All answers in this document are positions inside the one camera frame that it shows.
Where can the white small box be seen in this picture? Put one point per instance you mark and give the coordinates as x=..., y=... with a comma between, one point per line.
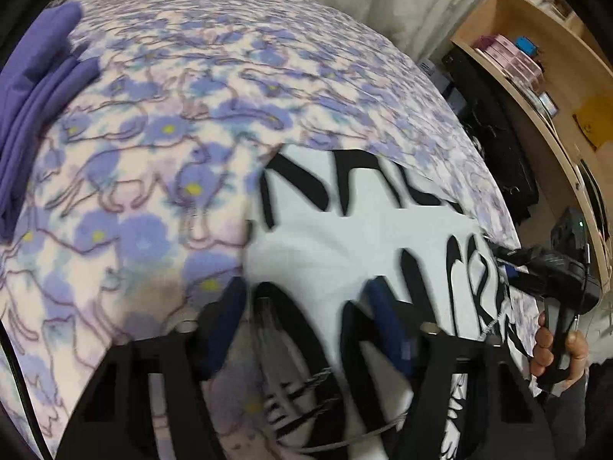
x=427, y=67

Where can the yellow envelope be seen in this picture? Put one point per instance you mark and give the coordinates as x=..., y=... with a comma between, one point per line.
x=596, y=122

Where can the stack of pink boxes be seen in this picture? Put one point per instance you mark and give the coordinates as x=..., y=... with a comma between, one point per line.
x=507, y=60

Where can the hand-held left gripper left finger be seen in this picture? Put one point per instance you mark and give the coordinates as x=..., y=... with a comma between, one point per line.
x=225, y=321

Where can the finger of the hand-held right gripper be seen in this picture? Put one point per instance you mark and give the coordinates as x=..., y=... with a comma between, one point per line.
x=506, y=252
x=510, y=274

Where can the black and white printed garment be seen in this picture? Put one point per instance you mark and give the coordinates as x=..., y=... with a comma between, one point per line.
x=335, y=230

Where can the purple floral cat blanket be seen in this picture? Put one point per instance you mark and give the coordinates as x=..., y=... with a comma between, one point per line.
x=191, y=81

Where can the person's right forearm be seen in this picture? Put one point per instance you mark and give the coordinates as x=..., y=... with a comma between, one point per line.
x=574, y=421

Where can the wooden shelf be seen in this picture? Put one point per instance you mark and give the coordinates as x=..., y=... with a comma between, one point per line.
x=565, y=76

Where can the person's right hand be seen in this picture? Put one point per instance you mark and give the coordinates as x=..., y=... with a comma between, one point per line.
x=540, y=345

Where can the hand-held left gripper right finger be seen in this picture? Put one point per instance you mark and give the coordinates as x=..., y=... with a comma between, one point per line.
x=390, y=321

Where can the blue small box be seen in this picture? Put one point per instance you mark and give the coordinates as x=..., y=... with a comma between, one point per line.
x=526, y=45

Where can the purple folded garment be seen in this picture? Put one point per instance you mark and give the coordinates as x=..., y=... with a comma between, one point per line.
x=33, y=96

